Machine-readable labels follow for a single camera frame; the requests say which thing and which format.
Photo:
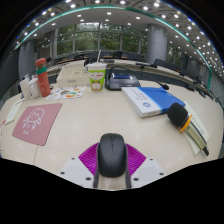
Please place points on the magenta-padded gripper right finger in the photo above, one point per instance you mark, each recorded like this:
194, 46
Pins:
146, 170

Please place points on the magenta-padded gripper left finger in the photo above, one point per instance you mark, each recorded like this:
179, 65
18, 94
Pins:
76, 170

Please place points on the black computer mouse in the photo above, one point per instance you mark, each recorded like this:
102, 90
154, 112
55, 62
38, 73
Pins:
111, 155

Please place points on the pink mouse pad white drawing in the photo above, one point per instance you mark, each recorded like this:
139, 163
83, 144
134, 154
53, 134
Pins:
36, 123

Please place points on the handheld microphone black foam head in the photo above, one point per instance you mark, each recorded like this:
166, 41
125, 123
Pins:
177, 114

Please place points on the white booklet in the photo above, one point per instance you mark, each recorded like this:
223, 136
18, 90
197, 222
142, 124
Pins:
200, 125

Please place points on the blue and white book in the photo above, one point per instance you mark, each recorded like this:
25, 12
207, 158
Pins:
156, 100

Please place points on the colourful sticker sheet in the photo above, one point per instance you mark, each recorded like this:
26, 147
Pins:
66, 92

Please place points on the red and white leaflet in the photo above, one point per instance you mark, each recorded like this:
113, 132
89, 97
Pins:
2, 133

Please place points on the white printed paper sheet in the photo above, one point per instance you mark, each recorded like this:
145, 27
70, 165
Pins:
14, 111

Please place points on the dark gooseneck conference microphone unit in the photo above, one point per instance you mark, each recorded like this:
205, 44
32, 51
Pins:
121, 83

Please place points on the white lidded mug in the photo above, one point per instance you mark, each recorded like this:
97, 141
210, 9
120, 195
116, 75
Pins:
35, 88

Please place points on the beige cardboard box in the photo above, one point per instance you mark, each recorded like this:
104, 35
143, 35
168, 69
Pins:
71, 78

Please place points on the printed paper cup with straw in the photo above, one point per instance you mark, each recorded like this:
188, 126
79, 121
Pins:
97, 78

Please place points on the red drink bottle green band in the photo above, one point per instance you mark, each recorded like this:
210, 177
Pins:
43, 80

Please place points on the group of dark office chairs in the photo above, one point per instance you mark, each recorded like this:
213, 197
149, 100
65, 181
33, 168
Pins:
133, 56

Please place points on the group of ceiling lights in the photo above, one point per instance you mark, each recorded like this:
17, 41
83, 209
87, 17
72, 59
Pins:
108, 13

